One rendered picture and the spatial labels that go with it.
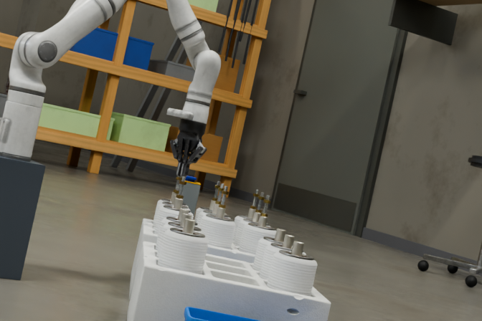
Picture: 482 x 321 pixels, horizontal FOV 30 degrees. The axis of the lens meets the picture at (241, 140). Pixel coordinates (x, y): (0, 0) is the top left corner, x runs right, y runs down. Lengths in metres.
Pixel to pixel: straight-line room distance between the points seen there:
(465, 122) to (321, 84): 1.73
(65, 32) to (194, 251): 0.78
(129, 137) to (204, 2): 1.34
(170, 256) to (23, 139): 0.65
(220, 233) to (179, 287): 0.60
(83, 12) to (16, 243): 0.62
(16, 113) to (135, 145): 5.35
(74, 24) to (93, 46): 5.08
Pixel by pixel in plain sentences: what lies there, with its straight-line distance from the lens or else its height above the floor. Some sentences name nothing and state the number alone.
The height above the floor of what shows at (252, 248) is 0.19.
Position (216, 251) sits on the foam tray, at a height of 0.17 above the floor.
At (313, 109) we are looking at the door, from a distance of 7.53.
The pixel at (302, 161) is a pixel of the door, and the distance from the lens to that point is 7.52.
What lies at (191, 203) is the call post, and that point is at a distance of 2.82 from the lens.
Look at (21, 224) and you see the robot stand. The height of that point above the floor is 0.14.
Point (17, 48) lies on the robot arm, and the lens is 2.38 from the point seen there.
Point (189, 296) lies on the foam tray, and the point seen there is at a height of 0.14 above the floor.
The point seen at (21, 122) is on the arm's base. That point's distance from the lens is 2.35.
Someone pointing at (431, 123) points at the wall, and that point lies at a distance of 6.42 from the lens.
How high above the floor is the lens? 0.45
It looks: 1 degrees up
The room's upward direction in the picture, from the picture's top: 12 degrees clockwise
